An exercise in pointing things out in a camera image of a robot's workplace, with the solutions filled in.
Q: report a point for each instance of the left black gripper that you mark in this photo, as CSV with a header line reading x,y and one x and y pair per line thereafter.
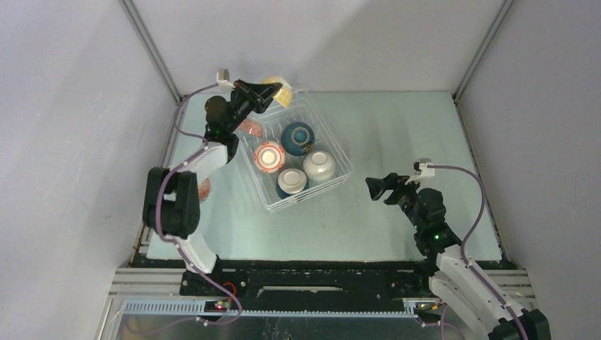
x,y
265,94

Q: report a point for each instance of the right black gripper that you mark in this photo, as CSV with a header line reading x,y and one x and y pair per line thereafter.
x,y
375,185

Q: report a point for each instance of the yellow patterned bowl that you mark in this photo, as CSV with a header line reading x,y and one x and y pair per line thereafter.
x,y
284,96

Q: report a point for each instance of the blue zigzag orange-inside bowl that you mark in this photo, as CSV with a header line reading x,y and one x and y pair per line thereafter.
x,y
204,190

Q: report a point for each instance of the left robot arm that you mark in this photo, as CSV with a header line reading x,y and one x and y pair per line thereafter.
x,y
171,204

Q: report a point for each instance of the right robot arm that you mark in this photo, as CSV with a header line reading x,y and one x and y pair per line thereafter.
x,y
454,277

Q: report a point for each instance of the dark teal bowl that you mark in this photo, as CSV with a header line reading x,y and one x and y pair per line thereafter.
x,y
298,139

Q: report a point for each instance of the white bowl red rings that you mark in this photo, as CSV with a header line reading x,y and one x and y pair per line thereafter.
x,y
269,157

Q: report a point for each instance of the plain white bowl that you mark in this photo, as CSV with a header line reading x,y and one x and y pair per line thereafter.
x,y
319,166

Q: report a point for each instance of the white and navy bowl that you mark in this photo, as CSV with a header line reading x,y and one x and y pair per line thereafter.
x,y
290,182

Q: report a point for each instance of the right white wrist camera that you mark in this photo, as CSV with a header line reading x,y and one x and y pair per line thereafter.
x,y
423,171

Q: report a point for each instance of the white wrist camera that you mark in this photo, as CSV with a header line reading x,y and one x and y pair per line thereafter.
x,y
223,80
423,171

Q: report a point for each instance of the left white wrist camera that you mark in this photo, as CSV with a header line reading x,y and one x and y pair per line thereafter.
x,y
223,80

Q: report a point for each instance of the white wire dish rack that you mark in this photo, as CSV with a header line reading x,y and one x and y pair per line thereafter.
x,y
266,157

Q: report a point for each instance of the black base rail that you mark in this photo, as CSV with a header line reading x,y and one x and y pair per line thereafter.
x,y
314,286

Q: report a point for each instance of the aluminium frame rail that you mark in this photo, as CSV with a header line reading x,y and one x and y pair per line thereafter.
x,y
144,35

